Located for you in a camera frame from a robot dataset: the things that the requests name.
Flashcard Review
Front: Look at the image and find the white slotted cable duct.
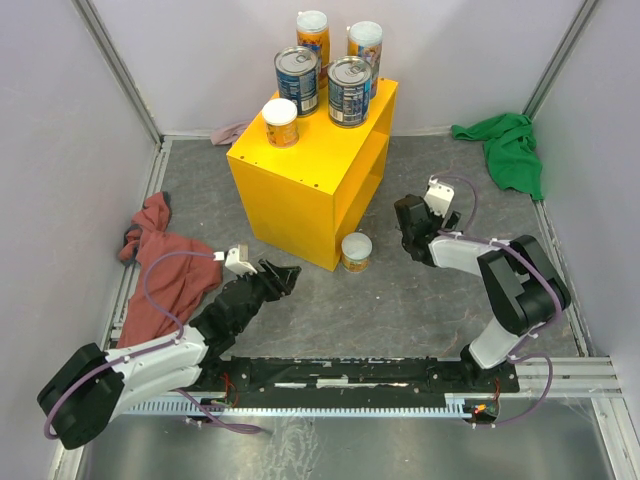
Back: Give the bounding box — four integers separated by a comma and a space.
124, 393, 499, 416

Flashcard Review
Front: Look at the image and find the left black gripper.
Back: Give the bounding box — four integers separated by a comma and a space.
233, 257, 301, 333

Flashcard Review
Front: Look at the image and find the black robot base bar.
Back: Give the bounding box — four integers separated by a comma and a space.
189, 357, 520, 410

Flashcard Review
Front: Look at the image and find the blue can metal pull-tab lid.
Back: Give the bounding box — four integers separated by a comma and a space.
274, 46, 320, 117

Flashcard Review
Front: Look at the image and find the short can white lid front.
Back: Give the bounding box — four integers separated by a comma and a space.
341, 232, 372, 273

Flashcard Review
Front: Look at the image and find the tall mixed-vegetable label can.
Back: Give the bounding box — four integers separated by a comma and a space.
347, 21, 383, 99

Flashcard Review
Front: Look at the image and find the short orange can white lid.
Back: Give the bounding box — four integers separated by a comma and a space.
261, 98, 299, 148

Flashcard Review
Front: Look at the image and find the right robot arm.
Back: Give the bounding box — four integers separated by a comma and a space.
394, 194, 571, 391

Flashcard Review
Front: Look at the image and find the yellow open shelf cabinet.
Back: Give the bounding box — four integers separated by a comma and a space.
227, 79, 398, 271

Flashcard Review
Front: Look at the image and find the green cloth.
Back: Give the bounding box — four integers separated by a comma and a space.
451, 113, 544, 201

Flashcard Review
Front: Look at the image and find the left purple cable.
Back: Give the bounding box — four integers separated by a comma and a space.
43, 249, 226, 441

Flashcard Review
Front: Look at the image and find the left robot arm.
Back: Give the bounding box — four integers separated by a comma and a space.
37, 260, 301, 450

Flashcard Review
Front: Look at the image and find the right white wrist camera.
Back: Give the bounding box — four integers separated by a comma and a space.
424, 176, 455, 218

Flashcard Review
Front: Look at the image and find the tall orange drink can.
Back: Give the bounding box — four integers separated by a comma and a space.
296, 10, 330, 89

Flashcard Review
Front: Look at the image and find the blue can with pull-tab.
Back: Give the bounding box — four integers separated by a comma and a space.
328, 56, 372, 128

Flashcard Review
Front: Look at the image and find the pink cloth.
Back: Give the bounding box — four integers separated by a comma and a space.
210, 121, 250, 146

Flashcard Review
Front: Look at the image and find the red cloth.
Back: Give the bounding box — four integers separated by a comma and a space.
117, 192, 223, 348

